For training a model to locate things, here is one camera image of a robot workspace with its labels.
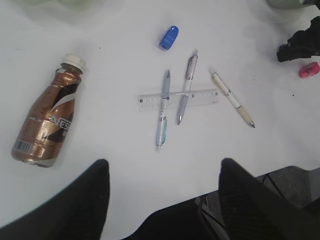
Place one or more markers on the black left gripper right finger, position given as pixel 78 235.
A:
pixel 251 211

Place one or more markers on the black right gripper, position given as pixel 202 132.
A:
pixel 303 44

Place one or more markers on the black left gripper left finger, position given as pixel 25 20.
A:
pixel 78 212

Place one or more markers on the brown coffee bottle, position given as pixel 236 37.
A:
pixel 49 119

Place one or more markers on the pink pencil sharpener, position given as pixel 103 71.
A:
pixel 309 70

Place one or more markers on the green woven plastic basket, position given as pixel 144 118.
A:
pixel 289 4

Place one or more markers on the beige green pen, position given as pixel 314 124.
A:
pixel 217 80

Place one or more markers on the grey white pen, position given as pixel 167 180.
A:
pixel 189 75

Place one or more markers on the light blue pen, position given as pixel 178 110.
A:
pixel 162 120

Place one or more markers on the blue pencil sharpener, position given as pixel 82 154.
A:
pixel 169 37

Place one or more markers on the clear plastic ruler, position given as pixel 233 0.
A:
pixel 153 102

